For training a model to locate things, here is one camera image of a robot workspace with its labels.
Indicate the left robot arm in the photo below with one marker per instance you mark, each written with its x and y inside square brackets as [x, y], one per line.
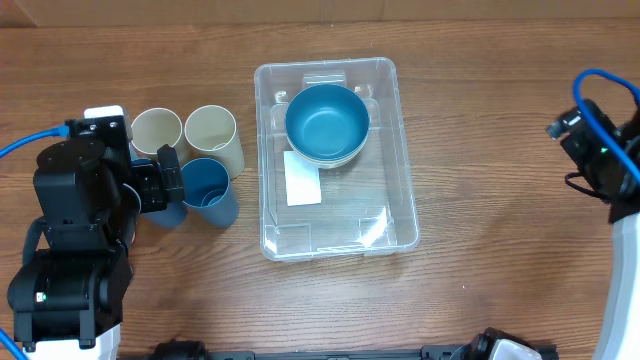
[67, 297]

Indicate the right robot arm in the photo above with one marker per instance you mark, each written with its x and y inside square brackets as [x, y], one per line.
[619, 336]

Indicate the dark blue tall cup left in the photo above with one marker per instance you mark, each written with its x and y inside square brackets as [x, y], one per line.
[172, 217]

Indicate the cream tall cup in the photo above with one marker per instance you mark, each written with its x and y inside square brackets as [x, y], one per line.
[157, 127]
[212, 131]

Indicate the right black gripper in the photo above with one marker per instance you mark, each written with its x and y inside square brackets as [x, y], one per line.
[576, 142]

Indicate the dark blue tall cup right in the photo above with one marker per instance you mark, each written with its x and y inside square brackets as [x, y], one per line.
[209, 191]

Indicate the cream bowl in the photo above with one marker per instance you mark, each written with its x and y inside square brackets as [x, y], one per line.
[329, 164]

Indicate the clear plastic storage container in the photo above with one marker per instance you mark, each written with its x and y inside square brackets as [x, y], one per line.
[368, 205]

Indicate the white label in container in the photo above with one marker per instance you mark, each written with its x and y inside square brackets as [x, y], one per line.
[302, 182]

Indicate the dark blue tall cup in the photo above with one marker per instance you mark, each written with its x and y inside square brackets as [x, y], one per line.
[209, 191]
[172, 217]

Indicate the cream tall cup right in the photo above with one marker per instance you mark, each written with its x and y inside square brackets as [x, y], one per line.
[212, 131]

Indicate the dark blue bowl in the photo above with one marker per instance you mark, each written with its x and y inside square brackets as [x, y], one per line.
[327, 121]

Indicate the cream tall cup left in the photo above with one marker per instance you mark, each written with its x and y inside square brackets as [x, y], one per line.
[157, 127]

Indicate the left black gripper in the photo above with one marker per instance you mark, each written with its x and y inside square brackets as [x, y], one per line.
[157, 193]

